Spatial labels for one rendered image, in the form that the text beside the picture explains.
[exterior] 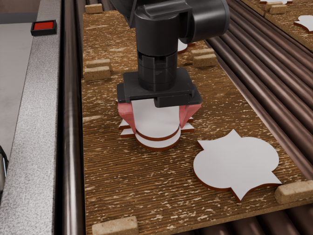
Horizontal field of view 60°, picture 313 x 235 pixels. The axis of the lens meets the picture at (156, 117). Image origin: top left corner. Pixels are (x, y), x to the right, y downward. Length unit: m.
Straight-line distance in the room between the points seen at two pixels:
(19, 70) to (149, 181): 2.38
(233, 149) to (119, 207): 0.21
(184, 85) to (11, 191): 0.33
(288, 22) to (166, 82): 0.72
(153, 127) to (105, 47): 0.39
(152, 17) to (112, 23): 0.62
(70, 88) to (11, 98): 1.74
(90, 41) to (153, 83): 0.49
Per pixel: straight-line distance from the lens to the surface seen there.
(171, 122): 0.48
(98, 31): 0.91
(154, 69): 0.37
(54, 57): 0.84
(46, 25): 1.02
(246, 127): 0.55
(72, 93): 0.67
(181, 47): 0.78
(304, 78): 0.80
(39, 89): 0.71
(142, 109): 0.50
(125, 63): 0.72
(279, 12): 1.11
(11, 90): 2.50
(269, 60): 0.83
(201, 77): 0.67
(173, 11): 0.36
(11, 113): 2.25
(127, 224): 0.38
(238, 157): 0.48
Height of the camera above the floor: 1.30
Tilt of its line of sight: 42 degrees down
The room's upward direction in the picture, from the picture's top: straight up
